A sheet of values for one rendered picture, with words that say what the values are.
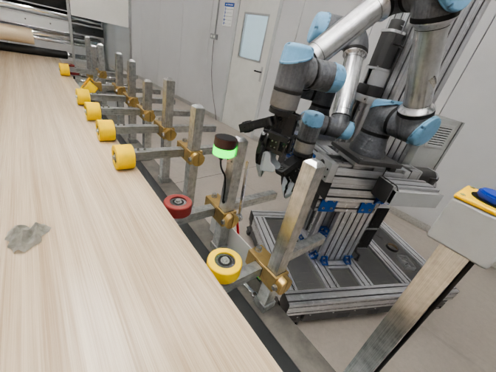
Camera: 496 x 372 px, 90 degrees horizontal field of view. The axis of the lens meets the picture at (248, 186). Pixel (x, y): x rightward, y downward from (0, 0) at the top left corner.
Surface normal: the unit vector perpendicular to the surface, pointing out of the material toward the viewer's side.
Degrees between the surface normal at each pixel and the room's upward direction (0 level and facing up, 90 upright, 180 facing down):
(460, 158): 90
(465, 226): 90
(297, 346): 0
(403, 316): 90
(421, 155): 90
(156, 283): 0
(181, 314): 0
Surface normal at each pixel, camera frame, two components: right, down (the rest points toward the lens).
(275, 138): -0.52, 0.31
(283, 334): 0.21, -0.86
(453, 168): -0.71, 0.20
